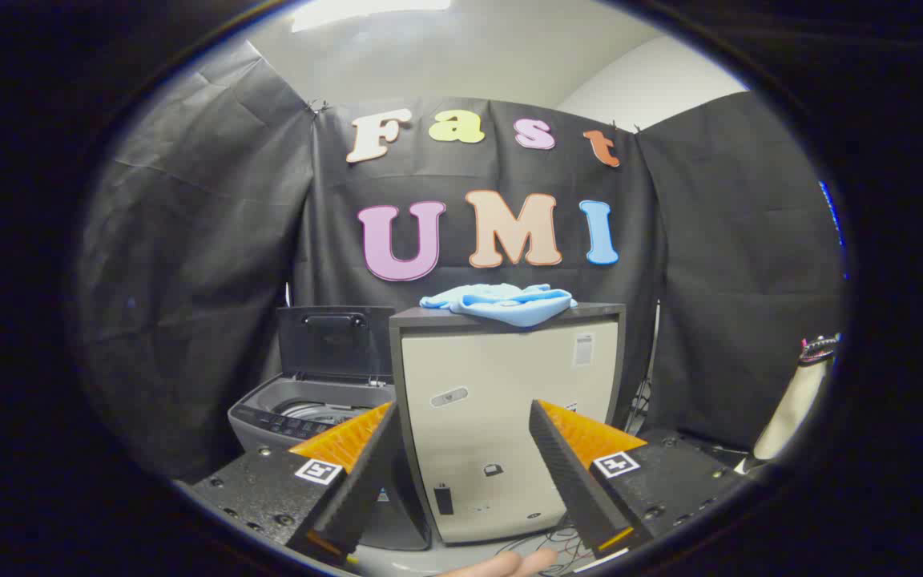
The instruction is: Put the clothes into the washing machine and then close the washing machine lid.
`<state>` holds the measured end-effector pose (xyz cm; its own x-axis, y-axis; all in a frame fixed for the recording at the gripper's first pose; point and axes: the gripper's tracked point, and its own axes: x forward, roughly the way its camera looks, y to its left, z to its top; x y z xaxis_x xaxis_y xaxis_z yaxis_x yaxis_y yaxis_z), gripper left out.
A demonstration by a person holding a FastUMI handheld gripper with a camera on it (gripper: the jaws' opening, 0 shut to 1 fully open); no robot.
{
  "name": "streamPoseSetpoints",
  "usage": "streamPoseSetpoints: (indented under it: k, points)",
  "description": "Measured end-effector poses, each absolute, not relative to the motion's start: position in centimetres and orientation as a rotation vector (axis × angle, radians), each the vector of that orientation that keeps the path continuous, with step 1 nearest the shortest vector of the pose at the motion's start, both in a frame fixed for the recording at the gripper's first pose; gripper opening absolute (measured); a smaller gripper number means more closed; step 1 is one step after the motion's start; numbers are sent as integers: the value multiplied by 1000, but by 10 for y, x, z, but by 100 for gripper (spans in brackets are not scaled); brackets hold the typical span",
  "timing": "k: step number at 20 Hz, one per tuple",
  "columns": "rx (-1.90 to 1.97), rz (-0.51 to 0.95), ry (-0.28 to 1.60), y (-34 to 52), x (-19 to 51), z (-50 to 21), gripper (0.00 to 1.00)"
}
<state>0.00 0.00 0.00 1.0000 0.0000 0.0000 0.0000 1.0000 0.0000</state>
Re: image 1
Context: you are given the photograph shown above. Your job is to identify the beige cabinet with dark frame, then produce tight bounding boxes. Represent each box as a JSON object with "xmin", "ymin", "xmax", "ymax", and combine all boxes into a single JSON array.
[{"xmin": 388, "ymin": 302, "xmax": 627, "ymax": 546}]

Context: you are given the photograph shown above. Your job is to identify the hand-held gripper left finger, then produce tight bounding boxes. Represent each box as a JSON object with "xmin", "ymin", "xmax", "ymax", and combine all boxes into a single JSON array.
[{"xmin": 189, "ymin": 401, "xmax": 403, "ymax": 570}]

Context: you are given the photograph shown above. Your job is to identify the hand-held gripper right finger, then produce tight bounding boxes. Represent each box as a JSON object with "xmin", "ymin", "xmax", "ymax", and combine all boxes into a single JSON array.
[{"xmin": 529, "ymin": 399, "xmax": 751, "ymax": 562}]

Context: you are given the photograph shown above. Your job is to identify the grey washing machine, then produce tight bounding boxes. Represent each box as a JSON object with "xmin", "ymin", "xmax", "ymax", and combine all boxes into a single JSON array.
[{"xmin": 228, "ymin": 373, "xmax": 430, "ymax": 552}]

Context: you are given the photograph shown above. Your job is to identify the tangled floor cables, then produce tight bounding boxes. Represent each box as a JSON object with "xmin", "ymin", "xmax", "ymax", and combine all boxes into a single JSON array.
[{"xmin": 502, "ymin": 525, "xmax": 590, "ymax": 575}]

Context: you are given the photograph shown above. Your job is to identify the light blue shirt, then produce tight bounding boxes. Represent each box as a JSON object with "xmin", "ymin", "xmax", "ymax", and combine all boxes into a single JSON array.
[{"xmin": 419, "ymin": 283, "xmax": 578, "ymax": 328}]

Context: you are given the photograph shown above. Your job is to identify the black backdrop cloth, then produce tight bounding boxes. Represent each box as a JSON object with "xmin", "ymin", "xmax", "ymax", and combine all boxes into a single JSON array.
[{"xmin": 77, "ymin": 40, "xmax": 847, "ymax": 482}]

